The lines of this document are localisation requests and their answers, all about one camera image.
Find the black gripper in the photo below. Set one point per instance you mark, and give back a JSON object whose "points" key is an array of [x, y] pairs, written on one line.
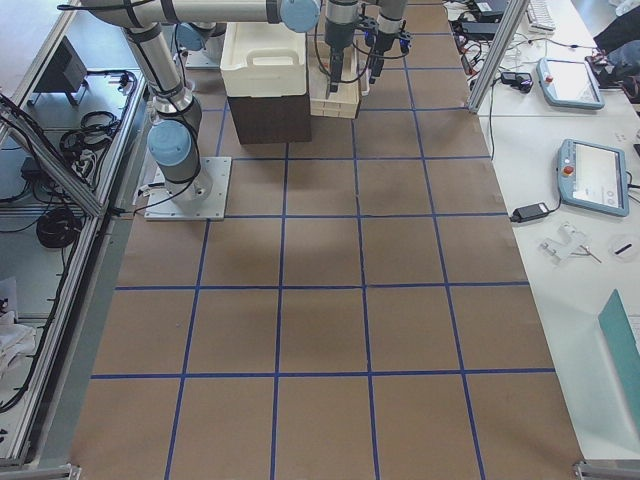
{"points": [[384, 39], [336, 31]]}

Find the wooden drawer with white handle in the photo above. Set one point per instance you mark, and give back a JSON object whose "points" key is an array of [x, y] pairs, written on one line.
{"points": [[345, 102]]}

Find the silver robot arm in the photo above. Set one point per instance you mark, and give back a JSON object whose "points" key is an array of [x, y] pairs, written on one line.
{"points": [[392, 9], [173, 141]]}

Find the dark brown drawer cabinet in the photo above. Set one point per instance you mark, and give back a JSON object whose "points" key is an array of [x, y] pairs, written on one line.
{"points": [[270, 120]]}

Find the white plastic tray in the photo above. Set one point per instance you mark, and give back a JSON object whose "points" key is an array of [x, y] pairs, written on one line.
{"points": [[262, 60]]}

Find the white keyboard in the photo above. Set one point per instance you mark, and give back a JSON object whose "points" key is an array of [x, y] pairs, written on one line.
{"points": [[539, 18]]}

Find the upper teach pendant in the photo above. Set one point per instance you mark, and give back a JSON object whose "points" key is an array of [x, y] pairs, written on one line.
{"points": [[569, 84]]}

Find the teach pendant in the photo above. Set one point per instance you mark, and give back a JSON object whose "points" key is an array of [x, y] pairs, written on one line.
{"points": [[592, 177], [569, 84]]}

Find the black power adapter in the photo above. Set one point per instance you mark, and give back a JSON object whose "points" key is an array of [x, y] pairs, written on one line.
{"points": [[530, 212]]}

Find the lower teach pendant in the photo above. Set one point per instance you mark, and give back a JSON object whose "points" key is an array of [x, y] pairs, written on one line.
{"points": [[592, 177]]}

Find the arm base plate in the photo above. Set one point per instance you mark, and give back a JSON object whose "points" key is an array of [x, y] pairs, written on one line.
{"points": [[205, 198], [203, 59]]}

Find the aluminium frame post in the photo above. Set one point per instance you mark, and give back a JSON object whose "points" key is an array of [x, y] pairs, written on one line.
{"points": [[506, 30]]}

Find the clear acrylic bracket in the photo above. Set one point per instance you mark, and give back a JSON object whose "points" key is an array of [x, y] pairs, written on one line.
{"points": [[571, 242]]}

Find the aluminium frame rail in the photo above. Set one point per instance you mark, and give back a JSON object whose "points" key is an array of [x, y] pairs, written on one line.
{"points": [[25, 131]]}

